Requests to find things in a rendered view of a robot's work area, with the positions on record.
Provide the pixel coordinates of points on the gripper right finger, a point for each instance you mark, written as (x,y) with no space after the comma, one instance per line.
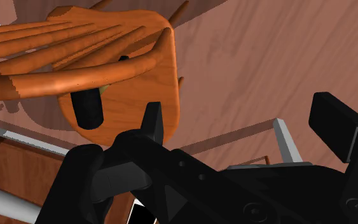
(336,124)

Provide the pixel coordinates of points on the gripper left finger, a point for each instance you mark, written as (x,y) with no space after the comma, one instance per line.
(172,176)

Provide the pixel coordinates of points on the black and white flat device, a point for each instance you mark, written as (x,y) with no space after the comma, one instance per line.
(141,217)

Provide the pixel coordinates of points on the orange wooden spindle chair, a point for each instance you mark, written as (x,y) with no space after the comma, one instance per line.
(135,102)

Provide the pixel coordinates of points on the black cylinder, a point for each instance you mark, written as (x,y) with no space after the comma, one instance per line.
(87,111)

